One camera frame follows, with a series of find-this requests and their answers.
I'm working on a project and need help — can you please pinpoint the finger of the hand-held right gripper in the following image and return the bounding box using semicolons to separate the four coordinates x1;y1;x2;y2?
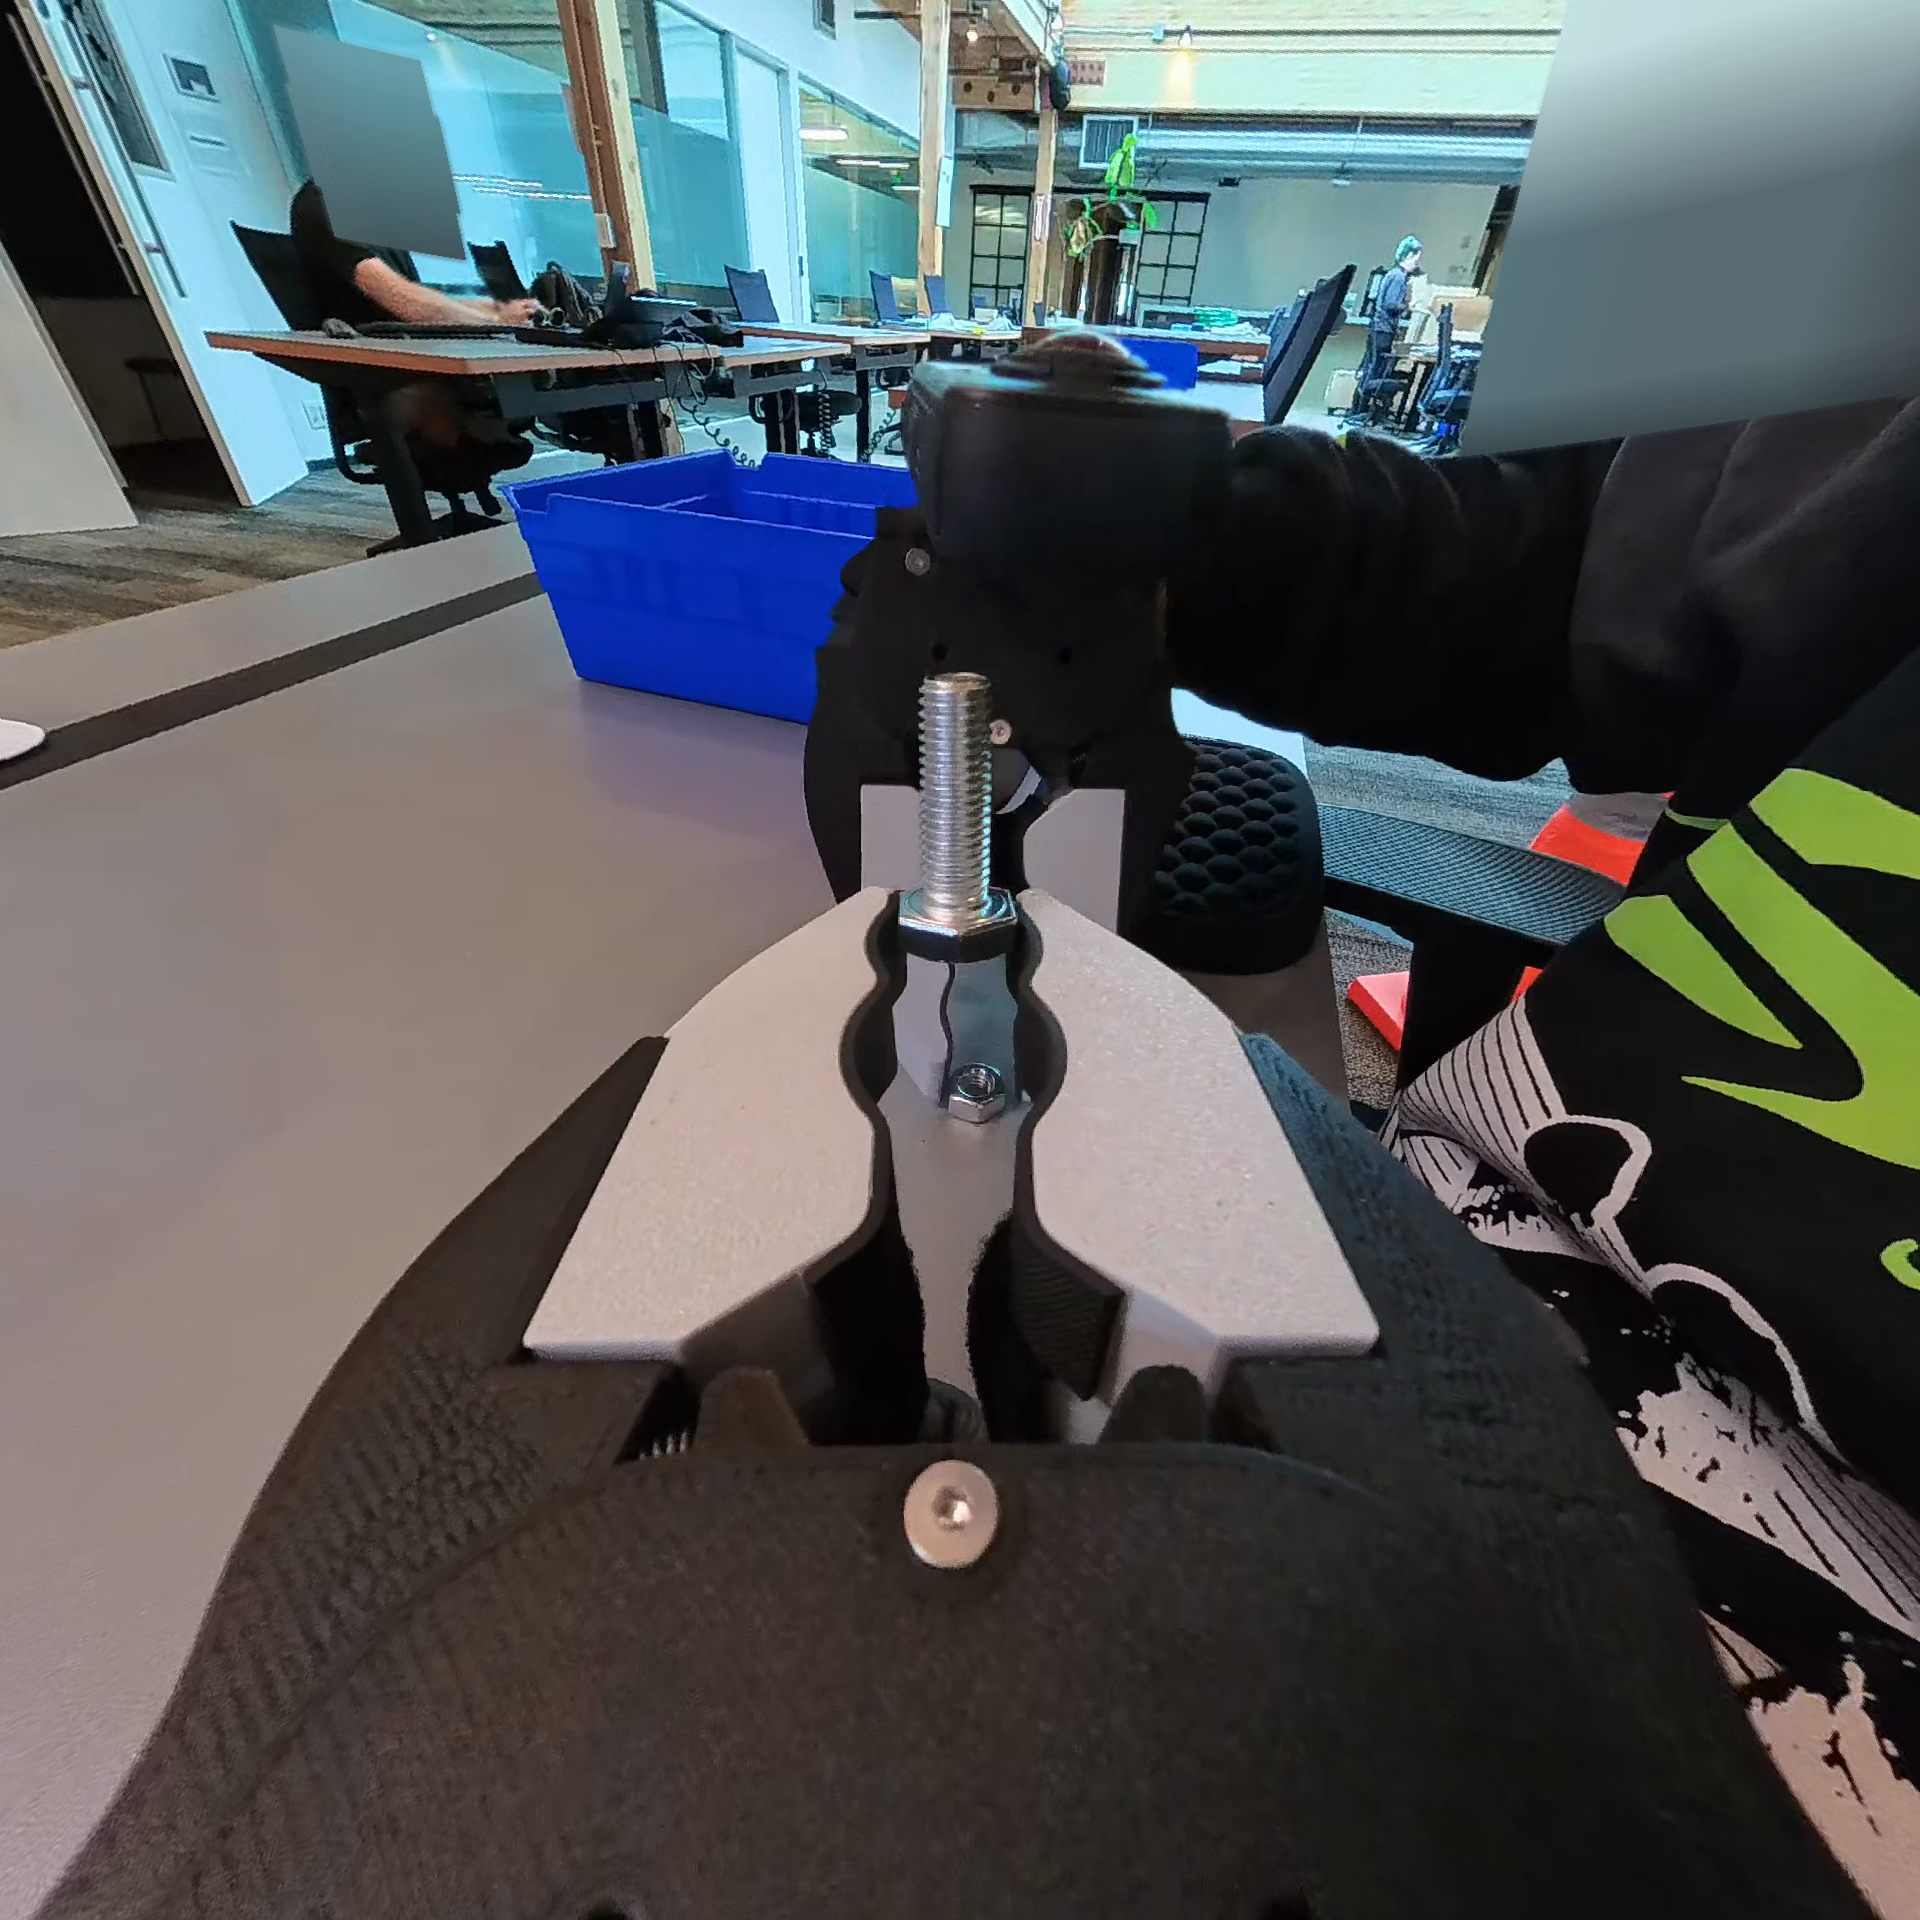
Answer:
858;779;925;908
892;785;1130;1135

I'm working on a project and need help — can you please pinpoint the green plant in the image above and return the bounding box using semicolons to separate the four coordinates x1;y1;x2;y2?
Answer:
1065;136;1159;260

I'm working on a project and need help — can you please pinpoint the wooden office desk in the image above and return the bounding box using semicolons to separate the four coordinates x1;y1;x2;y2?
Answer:
203;323;871;557

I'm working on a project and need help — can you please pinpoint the person's right forearm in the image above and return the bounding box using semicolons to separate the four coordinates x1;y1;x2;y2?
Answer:
1169;389;1920;800

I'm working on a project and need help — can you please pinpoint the wooden pillar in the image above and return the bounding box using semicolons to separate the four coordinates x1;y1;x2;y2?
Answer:
556;0;659;289

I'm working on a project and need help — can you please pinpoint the small red object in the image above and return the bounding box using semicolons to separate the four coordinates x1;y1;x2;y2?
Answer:
1342;795;1669;1052

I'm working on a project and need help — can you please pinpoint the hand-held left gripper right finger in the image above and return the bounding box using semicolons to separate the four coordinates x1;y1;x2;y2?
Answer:
983;887;1386;1411

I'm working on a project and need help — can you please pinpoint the black round cushion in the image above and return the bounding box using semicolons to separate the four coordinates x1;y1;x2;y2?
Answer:
1125;742;1325;977

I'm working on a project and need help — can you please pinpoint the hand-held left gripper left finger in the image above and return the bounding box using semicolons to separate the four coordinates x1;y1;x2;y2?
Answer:
521;887;931;1411

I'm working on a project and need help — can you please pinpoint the black printed shirt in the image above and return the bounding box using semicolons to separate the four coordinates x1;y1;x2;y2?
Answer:
1380;645;1920;1920

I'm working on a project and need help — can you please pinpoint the silver hex bolt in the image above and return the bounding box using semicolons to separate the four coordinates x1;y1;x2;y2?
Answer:
894;671;1022;962

